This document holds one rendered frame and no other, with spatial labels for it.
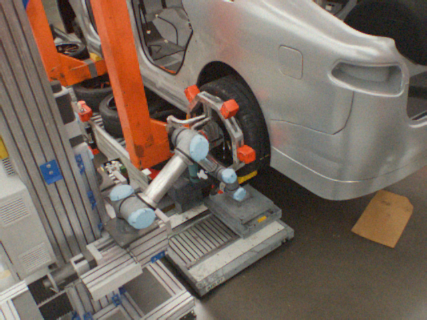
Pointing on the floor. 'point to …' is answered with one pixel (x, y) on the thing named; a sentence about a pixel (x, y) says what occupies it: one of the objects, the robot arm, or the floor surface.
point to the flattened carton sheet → (384, 218)
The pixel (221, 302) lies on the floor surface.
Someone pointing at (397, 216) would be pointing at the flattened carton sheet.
